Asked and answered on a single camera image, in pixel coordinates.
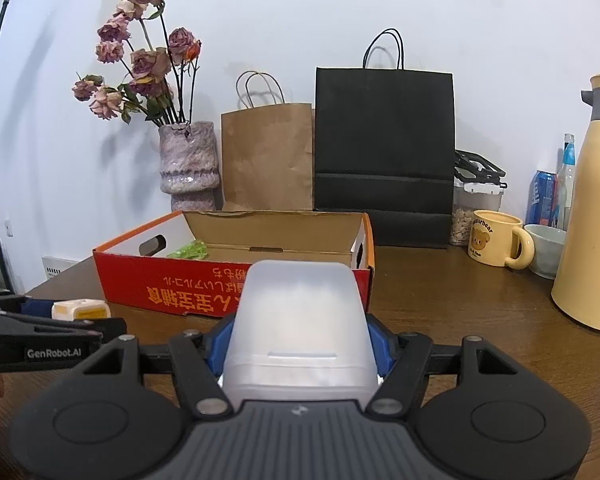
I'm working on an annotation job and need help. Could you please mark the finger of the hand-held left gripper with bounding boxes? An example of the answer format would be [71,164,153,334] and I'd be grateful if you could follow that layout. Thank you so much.
[0,295,56,318]
[0,309,129,347]

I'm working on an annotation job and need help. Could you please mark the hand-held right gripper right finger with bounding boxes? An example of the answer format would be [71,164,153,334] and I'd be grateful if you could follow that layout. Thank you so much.
[365,314,518,417]

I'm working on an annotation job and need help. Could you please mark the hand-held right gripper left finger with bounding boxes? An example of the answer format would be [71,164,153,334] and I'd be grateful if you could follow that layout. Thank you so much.
[82,320,237,418]

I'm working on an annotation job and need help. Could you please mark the cream cube box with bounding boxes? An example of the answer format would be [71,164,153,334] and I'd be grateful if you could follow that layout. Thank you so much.
[51,299,112,321]

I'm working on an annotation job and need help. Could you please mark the red cardboard box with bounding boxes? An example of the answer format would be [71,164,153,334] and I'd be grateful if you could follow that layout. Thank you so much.
[92,210,376,318]

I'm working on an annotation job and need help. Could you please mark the translucent plastic box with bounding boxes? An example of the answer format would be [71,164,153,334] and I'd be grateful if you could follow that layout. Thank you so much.
[221,261,379,403]

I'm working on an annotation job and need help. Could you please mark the green plastic bottle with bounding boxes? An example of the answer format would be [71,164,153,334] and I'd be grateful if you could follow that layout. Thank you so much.
[167,241,208,261]

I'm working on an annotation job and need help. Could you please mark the yellow bear mug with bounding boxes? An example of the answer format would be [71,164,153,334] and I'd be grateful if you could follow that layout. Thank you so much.
[467,210,536,268]

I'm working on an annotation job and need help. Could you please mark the clear container with black lid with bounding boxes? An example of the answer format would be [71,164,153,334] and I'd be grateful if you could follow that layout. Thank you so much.
[450,150,507,247]

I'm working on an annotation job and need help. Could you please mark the mottled pink vase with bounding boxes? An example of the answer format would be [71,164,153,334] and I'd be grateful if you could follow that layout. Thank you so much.
[158,121,222,212]

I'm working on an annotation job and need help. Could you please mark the white bowl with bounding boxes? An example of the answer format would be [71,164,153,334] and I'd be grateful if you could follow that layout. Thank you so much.
[524,224,568,280]

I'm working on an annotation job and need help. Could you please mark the black paper bag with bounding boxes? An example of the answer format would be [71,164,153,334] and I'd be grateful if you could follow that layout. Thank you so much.
[314,28,456,249]

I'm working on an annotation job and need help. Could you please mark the brown paper bag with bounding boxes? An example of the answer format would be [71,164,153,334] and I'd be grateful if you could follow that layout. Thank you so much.
[221,71,315,212]

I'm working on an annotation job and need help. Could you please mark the blue drink can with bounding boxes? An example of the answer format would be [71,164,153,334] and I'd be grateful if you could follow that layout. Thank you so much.
[530,170,558,227]

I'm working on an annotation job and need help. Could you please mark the yellow thermos jug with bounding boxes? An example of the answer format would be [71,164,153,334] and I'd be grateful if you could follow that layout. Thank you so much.
[551,74,600,333]

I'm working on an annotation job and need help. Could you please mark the clear bottle with blue label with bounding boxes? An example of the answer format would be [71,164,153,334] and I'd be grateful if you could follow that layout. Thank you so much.
[555,133,577,231]

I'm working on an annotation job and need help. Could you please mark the dried pink roses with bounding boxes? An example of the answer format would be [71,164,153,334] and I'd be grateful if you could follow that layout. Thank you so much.
[71,0,202,126]

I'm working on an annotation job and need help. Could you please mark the white wall panel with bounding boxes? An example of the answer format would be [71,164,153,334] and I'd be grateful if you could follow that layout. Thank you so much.
[41,256,81,278]

